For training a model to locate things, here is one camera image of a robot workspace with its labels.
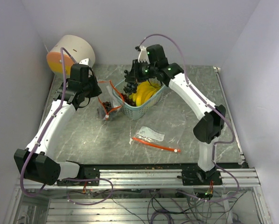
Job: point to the red grape bunch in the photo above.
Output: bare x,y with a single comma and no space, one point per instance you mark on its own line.
111,105

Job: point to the light blue plastic basket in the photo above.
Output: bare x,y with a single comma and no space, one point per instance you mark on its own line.
136,112

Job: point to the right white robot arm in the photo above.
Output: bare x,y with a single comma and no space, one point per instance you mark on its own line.
152,63

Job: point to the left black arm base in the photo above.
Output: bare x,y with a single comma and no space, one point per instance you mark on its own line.
83,176

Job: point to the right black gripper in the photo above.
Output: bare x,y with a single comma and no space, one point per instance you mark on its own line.
134,75

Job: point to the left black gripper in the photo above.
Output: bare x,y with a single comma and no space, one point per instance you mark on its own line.
97,90

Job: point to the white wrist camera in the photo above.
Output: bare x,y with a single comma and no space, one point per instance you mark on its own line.
86,61
143,54

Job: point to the white cylinder orange lid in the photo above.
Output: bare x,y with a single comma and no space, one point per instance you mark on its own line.
77,47

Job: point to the clear zip bag orange zipper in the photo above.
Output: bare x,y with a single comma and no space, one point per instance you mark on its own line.
107,87

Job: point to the aluminium frame rail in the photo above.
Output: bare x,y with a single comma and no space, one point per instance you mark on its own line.
168,179

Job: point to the dark blue grape bunch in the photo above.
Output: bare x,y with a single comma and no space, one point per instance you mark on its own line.
130,88

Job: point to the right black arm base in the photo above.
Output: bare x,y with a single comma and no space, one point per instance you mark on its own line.
196,176

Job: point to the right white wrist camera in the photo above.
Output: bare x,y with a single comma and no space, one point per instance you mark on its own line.
143,54

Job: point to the yellow banana bunch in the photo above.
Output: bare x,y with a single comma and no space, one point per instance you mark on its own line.
144,92

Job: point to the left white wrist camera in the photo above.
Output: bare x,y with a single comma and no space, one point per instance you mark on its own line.
86,61

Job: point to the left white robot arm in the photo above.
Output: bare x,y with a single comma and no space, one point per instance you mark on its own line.
35,162

